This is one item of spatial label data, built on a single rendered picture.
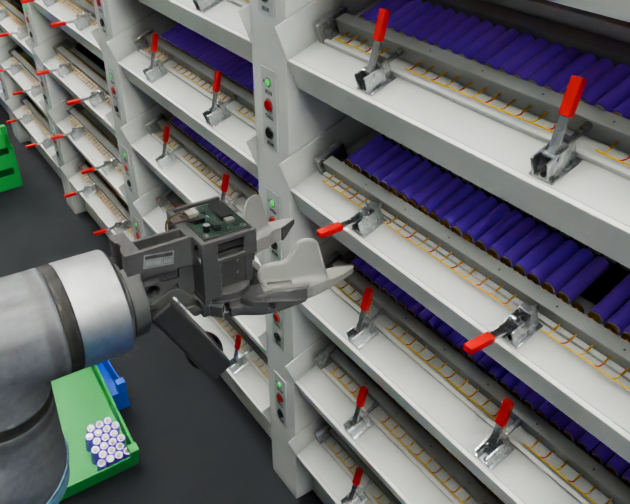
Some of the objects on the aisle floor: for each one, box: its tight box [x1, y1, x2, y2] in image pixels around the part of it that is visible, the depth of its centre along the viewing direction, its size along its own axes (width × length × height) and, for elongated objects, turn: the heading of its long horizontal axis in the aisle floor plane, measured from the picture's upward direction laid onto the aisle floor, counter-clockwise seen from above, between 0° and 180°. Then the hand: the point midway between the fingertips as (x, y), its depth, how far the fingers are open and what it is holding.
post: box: [249, 0, 347, 499], centre depth 104 cm, size 20×9×177 cm, turn 124°
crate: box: [51, 365, 139, 501], centre depth 151 cm, size 30×20×8 cm
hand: (314, 252), depth 70 cm, fingers open, 9 cm apart
